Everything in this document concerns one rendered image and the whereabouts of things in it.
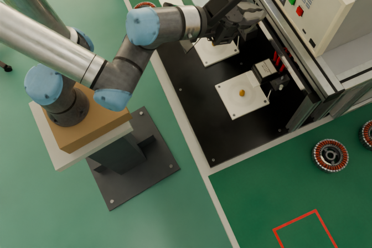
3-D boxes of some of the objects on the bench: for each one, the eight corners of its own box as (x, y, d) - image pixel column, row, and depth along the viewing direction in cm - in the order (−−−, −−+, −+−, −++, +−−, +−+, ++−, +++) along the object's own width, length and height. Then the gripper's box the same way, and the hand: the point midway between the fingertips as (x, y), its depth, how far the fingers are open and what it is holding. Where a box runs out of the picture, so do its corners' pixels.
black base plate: (210, 168, 108) (210, 167, 106) (148, 32, 132) (147, 29, 130) (327, 115, 111) (330, 113, 109) (246, -8, 135) (247, -12, 133)
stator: (325, 134, 109) (329, 132, 105) (351, 158, 105) (356, 155, 101) (304, 155, 107) (306, 153, 103) (330, 180, 103) (334, 178, 100)
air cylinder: (274, 91, 114) (277, 84, 109) (265, 75, 117) (267, 67, 112) (287, 86, 115) (290, 79, 110) (277, 70, 117) (279, 62, 112)
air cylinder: (244, 41, 123) (246, 33, 118) (236, 27, 126) (237, 19, 121) (256, 36, 124) (258, 28, 118) (247, 22, 126) (249, 14, 121)
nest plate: (232, 120, 112) (232, 119, 111) (215, 86, 117) (215, 85, 116) (269, 104, 113) (269, 102, 111) (250, 71, 118) (250, 70, 117)
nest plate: (205, 67, 121) (205, 66, 119) (190, 39, 126) (189, 36, 125) (239, 52, 122) (239, 51, 120) (222, 25, 127) (223, 22, 126)
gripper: (179, 23, 76) (245, 17, 86) (194, 51, 73) (261, 42, 83) (191, -4, 69) (261, -7, 79) (207, 26, 66) (279, 19, 76)
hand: (263, 10), depth 78 cm, fingers closed
